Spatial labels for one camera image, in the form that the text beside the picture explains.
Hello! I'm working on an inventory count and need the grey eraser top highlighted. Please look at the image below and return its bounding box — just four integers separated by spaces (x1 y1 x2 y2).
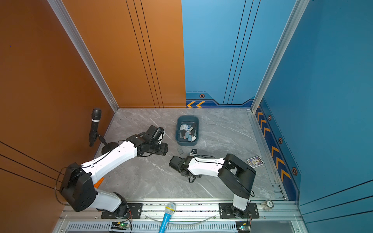
177 148 184 155

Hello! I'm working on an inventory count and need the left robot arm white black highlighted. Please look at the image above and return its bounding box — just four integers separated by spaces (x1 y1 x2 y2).
59 125 168 218

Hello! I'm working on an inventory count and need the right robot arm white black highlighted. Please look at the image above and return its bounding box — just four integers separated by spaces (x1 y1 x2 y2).
169 150 256 218

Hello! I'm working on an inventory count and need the dark teal storage box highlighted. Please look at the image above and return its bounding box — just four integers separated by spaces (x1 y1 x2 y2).
175 115 199 146

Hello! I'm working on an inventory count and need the blue handheld microphone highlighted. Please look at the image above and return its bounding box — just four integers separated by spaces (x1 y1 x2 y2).
158 203 175 233

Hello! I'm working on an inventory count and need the black microphone on stand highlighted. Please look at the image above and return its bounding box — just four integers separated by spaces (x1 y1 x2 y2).
89 108 119 154

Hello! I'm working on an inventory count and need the orange plastic tag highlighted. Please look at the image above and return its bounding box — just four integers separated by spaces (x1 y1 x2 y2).
94 177 104 189

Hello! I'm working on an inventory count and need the colourful printed card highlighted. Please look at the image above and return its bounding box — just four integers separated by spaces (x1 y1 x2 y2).
247 156 264 168

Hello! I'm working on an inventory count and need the right green circuit board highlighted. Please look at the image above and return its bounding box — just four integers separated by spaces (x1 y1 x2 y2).
235 221 251 233

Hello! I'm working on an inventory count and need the green circuit board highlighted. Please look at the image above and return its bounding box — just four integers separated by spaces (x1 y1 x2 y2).
110 221 132 233
235 221 251 233

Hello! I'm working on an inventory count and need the left green circuit board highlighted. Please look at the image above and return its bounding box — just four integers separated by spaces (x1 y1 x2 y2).
110 221 132 233

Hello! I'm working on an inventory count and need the clear tape roll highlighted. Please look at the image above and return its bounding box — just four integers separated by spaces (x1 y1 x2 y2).
260 200 275 211

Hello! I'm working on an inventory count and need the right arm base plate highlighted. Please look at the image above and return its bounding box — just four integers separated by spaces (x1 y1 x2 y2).
219 203 259 219

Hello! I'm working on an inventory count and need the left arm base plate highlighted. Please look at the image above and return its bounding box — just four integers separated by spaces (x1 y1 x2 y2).
101 203 143 220

